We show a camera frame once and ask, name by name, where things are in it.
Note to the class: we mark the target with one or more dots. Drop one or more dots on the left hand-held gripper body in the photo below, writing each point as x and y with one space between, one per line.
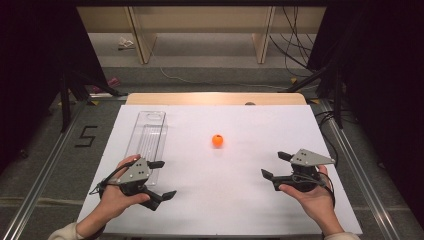
136 171

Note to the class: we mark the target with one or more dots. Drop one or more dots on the white crumpled paper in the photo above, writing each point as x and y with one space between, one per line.
125 43

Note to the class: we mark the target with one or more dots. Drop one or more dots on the yellow tape piece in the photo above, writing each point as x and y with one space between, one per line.
94 102
315 101
293 80

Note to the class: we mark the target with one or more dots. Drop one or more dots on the black curtain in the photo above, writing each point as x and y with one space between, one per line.
386 83
30 66

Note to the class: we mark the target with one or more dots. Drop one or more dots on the black metal stand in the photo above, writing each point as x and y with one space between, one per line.
338 100
65 106

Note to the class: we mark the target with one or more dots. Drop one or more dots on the person's right hand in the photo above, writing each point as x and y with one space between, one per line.
316 203

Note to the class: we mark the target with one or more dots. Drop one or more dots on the person's left hand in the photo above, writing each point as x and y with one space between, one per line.
115 200

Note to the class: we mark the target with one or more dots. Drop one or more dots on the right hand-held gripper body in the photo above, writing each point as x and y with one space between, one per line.
305 158

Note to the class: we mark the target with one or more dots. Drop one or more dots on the beige wooden shelf unit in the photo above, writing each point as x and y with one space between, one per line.
200 20

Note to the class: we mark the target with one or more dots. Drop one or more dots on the clear plastic tray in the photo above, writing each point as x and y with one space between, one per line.
150 140

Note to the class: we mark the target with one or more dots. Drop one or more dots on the white board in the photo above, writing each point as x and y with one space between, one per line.
233 190

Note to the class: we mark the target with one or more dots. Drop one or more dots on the aluminium rail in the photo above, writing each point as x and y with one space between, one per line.
35 188
357 166

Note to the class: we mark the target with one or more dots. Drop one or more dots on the orange ball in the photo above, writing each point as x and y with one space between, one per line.
217 140

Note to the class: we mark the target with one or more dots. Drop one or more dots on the pink object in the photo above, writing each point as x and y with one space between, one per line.
113 81

